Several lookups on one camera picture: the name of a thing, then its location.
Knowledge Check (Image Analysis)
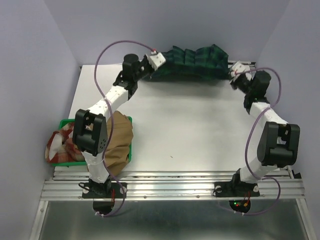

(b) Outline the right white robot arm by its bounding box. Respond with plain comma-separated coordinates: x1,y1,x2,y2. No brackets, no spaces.
224,70,301,195

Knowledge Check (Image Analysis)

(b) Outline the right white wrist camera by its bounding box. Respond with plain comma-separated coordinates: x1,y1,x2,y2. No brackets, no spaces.
228,61,250,81

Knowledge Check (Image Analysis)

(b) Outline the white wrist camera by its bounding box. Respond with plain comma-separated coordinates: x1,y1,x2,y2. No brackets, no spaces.
228,61,250,81
147,50,166,71

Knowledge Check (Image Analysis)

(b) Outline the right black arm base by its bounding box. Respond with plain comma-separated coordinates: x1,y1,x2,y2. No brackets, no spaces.
212,181,260,198

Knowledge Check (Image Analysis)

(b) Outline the aluminium frame rail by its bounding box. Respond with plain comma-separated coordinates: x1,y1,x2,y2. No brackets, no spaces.
39,149,307,203

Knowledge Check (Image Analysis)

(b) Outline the tan brown skirt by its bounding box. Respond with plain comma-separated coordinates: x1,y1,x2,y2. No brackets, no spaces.
104,111,134,176

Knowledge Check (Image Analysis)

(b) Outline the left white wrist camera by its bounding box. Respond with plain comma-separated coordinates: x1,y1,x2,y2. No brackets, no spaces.
147,50,166,71

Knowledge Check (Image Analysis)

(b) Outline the green plastic tray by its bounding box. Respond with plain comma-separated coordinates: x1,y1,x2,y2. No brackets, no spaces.
45,111,134,175

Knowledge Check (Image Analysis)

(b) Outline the red white plaid skirt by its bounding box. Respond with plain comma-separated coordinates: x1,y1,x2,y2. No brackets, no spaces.
44,119,86,165

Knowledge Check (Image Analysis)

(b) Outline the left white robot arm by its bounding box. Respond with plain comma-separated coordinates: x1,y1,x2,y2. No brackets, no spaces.
72,51,166,197

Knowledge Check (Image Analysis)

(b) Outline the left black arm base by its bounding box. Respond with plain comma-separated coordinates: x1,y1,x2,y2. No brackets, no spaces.
78,180,127,199

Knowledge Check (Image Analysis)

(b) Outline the dark green plaid skirt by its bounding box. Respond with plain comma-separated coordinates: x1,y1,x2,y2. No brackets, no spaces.
151,44,229,80

